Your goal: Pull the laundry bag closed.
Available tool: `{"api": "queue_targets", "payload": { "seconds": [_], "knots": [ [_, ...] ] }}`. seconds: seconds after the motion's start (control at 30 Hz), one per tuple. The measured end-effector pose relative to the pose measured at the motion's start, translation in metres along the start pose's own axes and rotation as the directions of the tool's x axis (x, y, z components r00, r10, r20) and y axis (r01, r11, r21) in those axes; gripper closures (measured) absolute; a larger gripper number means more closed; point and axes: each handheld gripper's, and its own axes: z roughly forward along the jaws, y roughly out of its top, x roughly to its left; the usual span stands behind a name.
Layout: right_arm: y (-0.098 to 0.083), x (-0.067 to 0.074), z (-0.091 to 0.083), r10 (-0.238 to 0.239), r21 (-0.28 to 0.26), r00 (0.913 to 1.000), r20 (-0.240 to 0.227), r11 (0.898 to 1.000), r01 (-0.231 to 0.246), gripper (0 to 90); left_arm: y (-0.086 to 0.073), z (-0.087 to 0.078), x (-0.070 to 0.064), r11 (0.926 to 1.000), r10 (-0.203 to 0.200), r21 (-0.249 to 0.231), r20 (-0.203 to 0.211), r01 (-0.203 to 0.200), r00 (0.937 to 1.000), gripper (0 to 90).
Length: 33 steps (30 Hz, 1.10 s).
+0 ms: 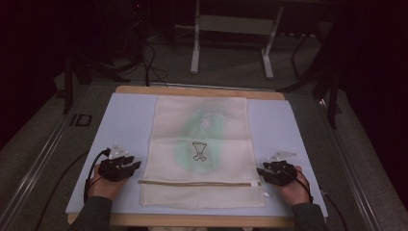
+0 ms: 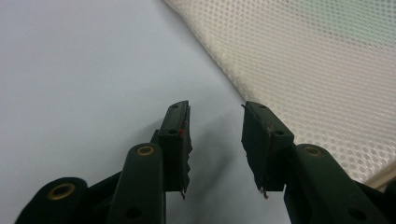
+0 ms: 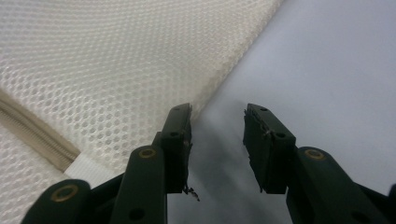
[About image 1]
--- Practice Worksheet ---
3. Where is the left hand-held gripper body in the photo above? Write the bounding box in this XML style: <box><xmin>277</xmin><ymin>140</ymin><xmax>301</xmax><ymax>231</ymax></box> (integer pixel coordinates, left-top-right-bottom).
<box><xmin>97</xmin><ymin>142</ymin><xmax>130</xmax><ymax>183</ymax></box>

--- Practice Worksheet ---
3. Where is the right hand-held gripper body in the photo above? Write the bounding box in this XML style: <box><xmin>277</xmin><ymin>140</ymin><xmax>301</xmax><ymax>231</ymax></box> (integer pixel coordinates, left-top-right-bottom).
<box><xmin>263</xmin><ymin>149</ymin><xmax>299</xmax><ymax>187</ymax></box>

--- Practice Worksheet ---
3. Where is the white mesh laundry bag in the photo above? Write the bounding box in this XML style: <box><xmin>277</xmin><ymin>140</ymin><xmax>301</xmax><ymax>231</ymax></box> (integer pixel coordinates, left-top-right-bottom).
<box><xmin>139</xmin><ymin>94</ymin><xmax>267</xmax><ymax>210</ymax></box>

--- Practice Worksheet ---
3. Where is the person's left hand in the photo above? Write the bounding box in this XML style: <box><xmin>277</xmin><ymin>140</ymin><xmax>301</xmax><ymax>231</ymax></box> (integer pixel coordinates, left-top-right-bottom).
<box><xmin>86</xmin><ymin>165</ymin><xmax>130</xmax><ymax>202</ymax></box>

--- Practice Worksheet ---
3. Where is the person's right hand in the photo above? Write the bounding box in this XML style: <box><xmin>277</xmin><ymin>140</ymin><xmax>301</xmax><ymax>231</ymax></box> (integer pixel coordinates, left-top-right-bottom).
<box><xmin>278</xmin><ymin>165</ymin><xmax>313</xmax><ymax>207</ymax></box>

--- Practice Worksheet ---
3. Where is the pale blue table mat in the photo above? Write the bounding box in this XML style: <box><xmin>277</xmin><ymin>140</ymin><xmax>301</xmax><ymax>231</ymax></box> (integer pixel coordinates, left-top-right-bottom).
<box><xmin>64</xmin><ymin>91</ymin><xmax>329</xmax><ymax>218</ymax></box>

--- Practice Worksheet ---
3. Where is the green garment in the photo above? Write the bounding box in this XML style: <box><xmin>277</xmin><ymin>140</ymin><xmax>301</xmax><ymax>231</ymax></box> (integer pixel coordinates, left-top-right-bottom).
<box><xmin>172</xmin><ymin>105</ymin><xmax>227</xmax><ymax>172</ymax></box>

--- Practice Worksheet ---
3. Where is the black metal stand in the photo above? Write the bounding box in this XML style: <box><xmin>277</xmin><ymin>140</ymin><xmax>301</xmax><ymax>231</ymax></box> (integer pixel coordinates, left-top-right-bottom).
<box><xmin>276</xmin><ymin>18</ymin><xmax>345</xmax><ymax>130</ymax></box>
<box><xmin>61</xmin><ymin>0</ymin><xmax>152</xmax><ymax>116</ymax></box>

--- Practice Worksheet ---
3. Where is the white metal stand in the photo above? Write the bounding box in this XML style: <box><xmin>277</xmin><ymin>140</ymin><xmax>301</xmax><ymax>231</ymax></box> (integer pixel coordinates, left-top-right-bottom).
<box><xmin>190</xmin><ymin>0</ymin><xmax>286</xmax><ymax>81</ymax></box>

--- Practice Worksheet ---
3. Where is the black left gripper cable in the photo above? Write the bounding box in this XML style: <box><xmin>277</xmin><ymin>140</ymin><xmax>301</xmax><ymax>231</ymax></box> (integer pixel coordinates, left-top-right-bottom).
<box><xmin>34</xmin><ymin>147</ymin><xmax>112</xmax><ymax>231</ymax></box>

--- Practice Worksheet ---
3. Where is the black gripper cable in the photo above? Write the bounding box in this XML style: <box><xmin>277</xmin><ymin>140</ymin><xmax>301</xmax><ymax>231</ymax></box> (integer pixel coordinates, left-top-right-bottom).
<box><xmin>34</xmin><ymin>147</ymin><xmax>112</xmax><ymax>231</ymax></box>
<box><xmin>290</xmin><ymin>167</ymin><xmax>349</xmax><ymax>231</ymax></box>

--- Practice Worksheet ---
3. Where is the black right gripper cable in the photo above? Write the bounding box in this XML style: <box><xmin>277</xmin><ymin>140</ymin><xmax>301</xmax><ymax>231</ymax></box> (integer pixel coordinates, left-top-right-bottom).
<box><xmin>290</xmin><ymin>167</ymin><xmax>349</xmax><ymax>231</ymax></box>

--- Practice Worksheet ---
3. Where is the aluminium rail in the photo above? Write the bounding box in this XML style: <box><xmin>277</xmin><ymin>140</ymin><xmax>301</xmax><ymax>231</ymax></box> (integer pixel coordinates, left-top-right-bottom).
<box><xmin>0</xmin><ymin>95</ymin><xmax>85</xmax><ymax>231</ymax></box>
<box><xmin>316</xmin><ymin>97</ymin><xmax>383</xmax><ymax>231</ymax></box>

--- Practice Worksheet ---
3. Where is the black floor cable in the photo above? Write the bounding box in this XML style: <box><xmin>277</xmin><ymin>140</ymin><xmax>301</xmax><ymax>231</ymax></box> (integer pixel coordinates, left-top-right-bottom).
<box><xmin>140</xmin><ymin>41</ymin><xmax>169</xmax><ymax>89</ymax></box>

